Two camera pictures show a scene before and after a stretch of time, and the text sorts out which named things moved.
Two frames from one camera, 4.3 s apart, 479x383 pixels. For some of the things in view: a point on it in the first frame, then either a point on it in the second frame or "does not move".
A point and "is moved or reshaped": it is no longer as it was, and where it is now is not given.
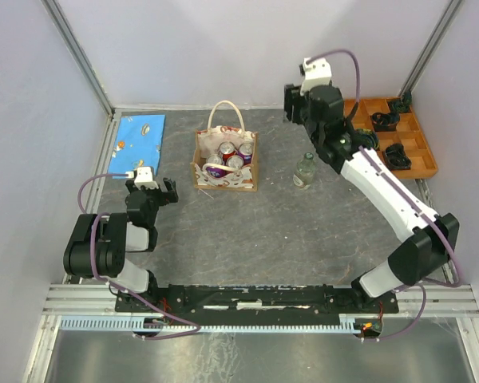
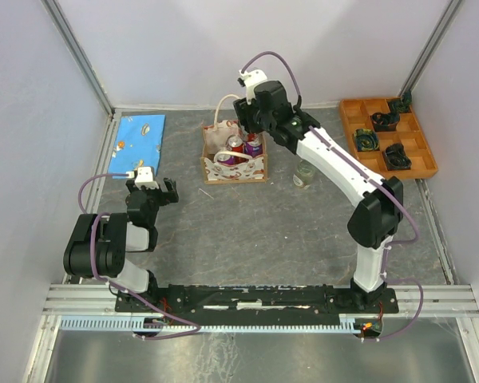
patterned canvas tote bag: (224, 159) is moved or reshaped
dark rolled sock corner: (401, 104) does not move
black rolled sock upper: (385, 121) does not move
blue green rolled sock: (368, 138) does not move
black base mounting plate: (255, 299) does not move
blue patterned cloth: (138, 144) does not move
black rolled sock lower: (396, 157) does not move
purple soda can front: (214, 171) to (224, 159)
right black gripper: (293, 99) to (244, 111)
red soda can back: (227, 149) to (235, 143)
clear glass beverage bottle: (303, 176) does not move
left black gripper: (166, 197) does not move
